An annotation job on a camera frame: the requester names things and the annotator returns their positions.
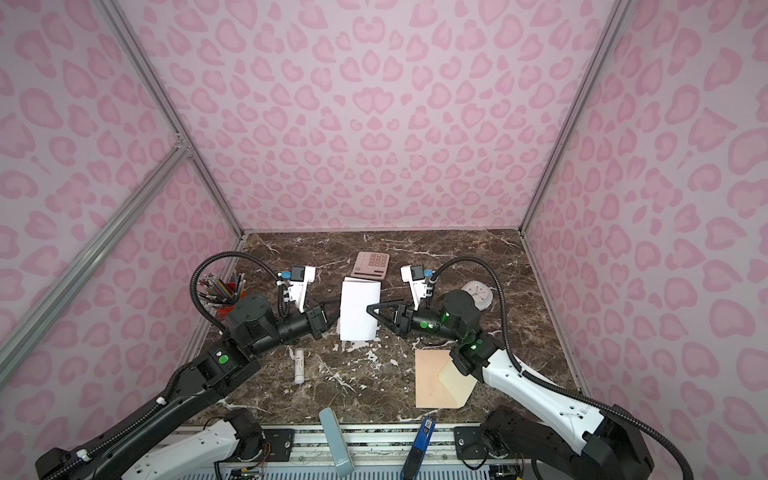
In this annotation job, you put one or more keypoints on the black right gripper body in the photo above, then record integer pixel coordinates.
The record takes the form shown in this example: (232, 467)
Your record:
(430, 321)

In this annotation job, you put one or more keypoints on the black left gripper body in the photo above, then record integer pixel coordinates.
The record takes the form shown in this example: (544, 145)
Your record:
(295, 326)

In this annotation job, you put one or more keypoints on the white letter paper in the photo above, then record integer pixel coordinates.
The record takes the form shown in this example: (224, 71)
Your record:
(355, 323)

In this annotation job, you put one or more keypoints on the beige envelope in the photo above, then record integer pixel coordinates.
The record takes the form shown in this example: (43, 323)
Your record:
(438, 383)

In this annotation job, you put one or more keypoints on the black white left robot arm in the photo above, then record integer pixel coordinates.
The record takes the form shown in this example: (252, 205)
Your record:
(249, 326)

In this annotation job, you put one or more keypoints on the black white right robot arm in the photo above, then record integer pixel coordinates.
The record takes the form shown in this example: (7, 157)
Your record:
(581, 437)

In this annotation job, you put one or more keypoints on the white glue stick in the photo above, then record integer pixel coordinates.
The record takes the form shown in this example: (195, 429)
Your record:
(298, 356)

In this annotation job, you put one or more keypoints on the pink calculator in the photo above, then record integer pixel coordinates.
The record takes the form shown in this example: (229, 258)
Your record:
(371, 266)

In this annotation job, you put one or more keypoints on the white round clock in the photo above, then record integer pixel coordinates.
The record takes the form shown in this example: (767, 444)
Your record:
(481, 294)

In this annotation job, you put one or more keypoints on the red pencil cup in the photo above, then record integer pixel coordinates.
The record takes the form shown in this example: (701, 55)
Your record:
(222, 310)

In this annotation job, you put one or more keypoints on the coloured pencils bundle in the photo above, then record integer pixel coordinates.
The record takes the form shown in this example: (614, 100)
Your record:
(215, 292)

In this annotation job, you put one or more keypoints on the blue utility knife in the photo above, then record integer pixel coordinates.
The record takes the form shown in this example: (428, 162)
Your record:
(418, 449)

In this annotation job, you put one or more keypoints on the light blue stapler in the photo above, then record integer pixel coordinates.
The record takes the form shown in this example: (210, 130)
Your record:
(336, 441)

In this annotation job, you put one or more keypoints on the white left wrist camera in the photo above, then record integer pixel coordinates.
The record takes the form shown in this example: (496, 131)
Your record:
(297, 280)

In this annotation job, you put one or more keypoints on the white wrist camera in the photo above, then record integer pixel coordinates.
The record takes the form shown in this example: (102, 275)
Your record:
(297, 280)
(417, 278)

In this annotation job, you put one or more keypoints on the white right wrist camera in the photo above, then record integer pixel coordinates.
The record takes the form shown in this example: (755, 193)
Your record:
(417, 278)

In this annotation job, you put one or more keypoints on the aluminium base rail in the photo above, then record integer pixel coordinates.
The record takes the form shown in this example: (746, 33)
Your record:
(365, 451)

